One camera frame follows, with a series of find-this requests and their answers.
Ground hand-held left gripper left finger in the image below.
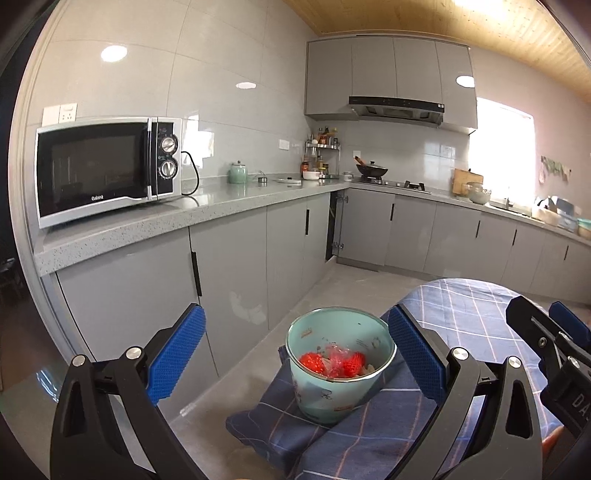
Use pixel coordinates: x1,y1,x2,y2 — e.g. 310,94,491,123
50,302,207,480

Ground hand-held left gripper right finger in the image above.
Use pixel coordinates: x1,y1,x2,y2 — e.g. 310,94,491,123
383,305,542,480

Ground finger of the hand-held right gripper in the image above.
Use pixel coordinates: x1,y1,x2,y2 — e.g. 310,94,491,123
505,296,583,370
549,301,591,344

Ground red foam net sleeve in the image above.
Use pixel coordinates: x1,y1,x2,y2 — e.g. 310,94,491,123
342,352,368,378

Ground clear plastic bag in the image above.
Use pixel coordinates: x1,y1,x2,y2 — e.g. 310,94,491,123
321,344,352,379

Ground teal metal-rimmed bin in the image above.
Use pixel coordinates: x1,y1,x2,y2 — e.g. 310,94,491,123
285,307,398,425

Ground person's right hand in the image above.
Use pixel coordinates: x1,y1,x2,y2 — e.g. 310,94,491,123
539,427,564,462

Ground blue plaid tablecloth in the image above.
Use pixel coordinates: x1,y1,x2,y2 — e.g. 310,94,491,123
226,277,591,480

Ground grey counter base cabinets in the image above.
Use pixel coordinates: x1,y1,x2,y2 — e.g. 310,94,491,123
34,178,591,407

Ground white basin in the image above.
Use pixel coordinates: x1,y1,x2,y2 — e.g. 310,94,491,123
531,203,559,224

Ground metal mixing bowl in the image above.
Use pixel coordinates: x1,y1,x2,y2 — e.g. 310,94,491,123
466,182,492,204

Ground gas stove top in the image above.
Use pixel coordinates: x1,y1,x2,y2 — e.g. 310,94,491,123
355,178,434,193

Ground wooden cutting board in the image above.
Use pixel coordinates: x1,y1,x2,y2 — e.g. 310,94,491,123
452,168,484,197

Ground bright window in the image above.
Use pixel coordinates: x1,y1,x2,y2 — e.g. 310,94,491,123
468,98,536,210

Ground black wok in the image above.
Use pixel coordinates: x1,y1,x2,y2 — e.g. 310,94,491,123
354,156,389,180

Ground silver black microwave oven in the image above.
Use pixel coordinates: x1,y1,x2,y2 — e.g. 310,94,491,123
36,117,184,230

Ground metal spice rack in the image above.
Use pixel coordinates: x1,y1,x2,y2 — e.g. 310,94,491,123
302,124,342,178

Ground group of condiment bottles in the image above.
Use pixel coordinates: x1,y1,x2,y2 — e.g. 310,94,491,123
308,126,340,145

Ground black range hood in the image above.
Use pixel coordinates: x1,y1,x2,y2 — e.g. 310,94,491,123
348,95,446,127

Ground hanging cloths rail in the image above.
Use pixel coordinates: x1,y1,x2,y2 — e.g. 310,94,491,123
539,156,572,182

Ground black microwave cable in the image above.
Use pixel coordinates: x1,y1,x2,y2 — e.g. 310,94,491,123
180,150,201,197

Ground double white wall socket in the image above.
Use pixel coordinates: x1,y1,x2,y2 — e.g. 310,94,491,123
42,104,78,126

